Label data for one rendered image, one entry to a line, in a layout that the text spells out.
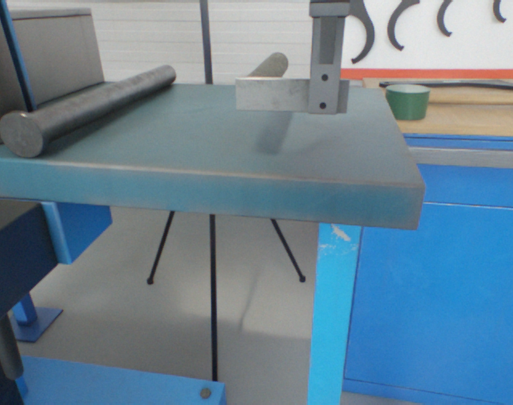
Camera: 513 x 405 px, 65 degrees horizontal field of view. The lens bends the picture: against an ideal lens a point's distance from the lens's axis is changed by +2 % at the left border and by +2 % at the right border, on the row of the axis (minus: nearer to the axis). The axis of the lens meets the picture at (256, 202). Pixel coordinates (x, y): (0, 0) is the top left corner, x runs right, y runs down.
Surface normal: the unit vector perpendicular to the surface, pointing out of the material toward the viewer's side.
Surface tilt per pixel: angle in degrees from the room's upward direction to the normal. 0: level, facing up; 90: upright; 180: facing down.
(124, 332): 0
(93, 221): 90
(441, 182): 90
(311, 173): 0
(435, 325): 90
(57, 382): 0
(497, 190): 90
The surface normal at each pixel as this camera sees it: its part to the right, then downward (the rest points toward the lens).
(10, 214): -0.01, -0.89
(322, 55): -0.15, 0.83
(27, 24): 0.98, 0.07
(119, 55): -0.18, 0.45
